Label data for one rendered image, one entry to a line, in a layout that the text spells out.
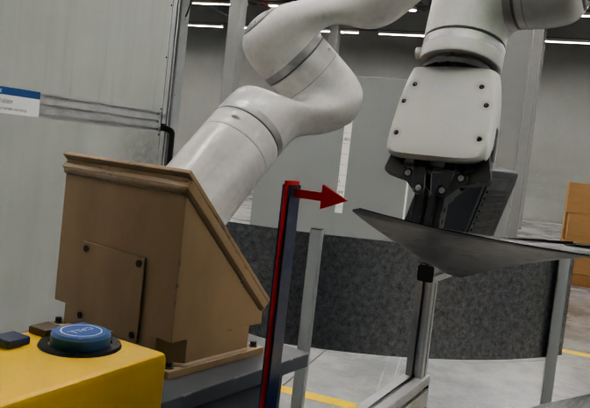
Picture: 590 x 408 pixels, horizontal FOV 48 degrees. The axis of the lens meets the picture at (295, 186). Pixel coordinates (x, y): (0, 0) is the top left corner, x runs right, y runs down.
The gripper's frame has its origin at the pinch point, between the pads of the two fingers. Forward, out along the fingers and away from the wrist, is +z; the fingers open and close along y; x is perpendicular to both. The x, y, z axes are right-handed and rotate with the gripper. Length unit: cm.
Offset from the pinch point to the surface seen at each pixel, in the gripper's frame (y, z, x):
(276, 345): -12.3, 15.4, -0.9
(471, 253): 4.1, 2.2, 3.1
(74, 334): -13.6, 17.5, -27.0
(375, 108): -240, -220, 514
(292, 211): -12.2, 2.4, -4.6
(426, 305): -13, 4, 50
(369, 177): -239, -154, 534
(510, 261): 7.2, 1.8, 6.4
